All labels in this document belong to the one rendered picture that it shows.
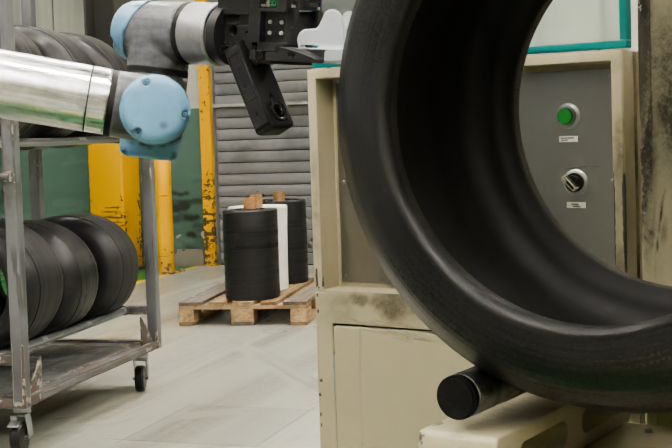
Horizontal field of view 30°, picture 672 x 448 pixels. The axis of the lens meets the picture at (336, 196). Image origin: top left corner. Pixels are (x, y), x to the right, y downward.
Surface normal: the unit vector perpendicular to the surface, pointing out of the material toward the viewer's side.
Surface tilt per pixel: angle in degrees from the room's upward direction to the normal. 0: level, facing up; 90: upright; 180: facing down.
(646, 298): 80
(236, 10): 91
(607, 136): 90
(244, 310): 90
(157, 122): 90
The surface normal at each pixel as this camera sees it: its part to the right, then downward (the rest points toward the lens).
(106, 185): -0.32, 0.06
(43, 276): 0.92, -0.20
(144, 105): 0.16, 0.05
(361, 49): -0.69, 0.00
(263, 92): 0.72, -0.41
